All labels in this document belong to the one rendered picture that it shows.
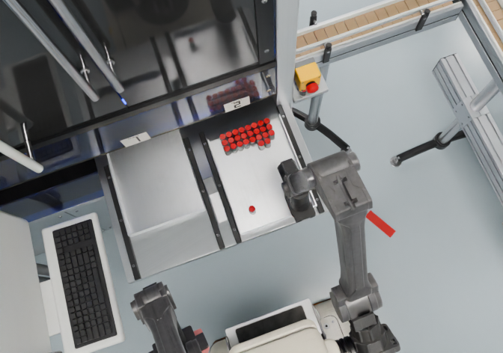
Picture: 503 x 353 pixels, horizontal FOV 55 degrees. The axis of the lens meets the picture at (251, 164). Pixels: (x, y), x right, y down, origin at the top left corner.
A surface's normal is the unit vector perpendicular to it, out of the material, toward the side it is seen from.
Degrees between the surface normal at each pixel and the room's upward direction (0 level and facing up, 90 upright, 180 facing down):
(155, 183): 0
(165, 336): 41
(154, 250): 0
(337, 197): 8
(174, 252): 0
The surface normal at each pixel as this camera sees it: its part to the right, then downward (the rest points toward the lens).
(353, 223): 0.30, 0.62
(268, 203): -0.05, -0.29
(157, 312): -0.21, -0.82
